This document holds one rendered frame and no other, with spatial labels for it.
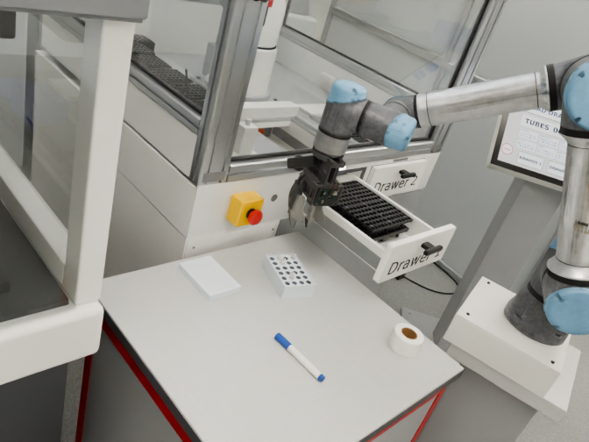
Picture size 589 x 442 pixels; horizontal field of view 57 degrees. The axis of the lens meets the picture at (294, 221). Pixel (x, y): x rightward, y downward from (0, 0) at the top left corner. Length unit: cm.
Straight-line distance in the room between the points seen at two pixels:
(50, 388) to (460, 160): 251
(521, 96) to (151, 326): 88
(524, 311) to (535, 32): 184
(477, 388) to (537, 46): 191
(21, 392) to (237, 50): 75
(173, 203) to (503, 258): 144
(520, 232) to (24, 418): 181
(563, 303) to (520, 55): 196
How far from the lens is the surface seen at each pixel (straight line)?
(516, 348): 135
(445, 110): 125
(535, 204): 226
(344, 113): 115
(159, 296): 121
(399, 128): 114
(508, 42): 306
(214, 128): 120
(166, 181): 136
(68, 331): 94
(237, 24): 114
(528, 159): 210
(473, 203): 313
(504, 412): 150
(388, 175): 177
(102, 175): 82
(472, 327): 135
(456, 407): 154
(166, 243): 141
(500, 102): 124
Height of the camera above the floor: 153
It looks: 29 degrees down
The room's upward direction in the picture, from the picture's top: 18 degrees clockwise
